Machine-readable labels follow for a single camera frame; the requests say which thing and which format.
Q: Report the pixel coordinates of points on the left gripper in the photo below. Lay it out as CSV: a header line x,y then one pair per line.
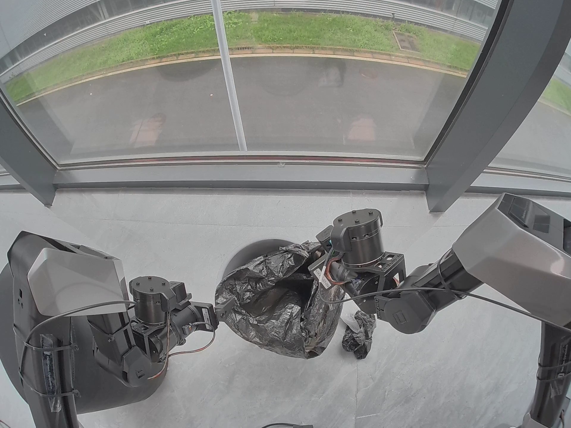
x,y
207,318

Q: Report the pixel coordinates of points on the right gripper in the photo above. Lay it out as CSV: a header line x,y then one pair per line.
x,y
323,277

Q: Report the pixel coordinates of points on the black plastic bag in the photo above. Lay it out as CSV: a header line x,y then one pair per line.
x,y
267,319

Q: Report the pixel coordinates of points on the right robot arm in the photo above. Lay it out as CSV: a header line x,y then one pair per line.
x,y
504,257

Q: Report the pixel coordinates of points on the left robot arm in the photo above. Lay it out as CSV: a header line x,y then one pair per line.
x,y
71,279

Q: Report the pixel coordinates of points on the crumpled black plastic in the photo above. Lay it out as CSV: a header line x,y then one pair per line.
x,y
359,341

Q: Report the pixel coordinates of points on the crumpled white paper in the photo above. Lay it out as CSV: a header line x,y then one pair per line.
x,y
352,321

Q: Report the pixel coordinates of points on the dark grey round chair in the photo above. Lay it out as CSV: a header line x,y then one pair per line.
x,y
111,395

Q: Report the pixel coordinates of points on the window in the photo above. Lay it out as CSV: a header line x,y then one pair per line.
x,y
312,105

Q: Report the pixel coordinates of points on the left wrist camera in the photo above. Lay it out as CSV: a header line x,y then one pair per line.
x,y
178,294

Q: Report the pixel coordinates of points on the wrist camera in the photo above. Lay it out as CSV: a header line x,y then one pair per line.
x,y
324,238
178,294

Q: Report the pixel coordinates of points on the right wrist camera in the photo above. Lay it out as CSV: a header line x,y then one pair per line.
x,y
324,238

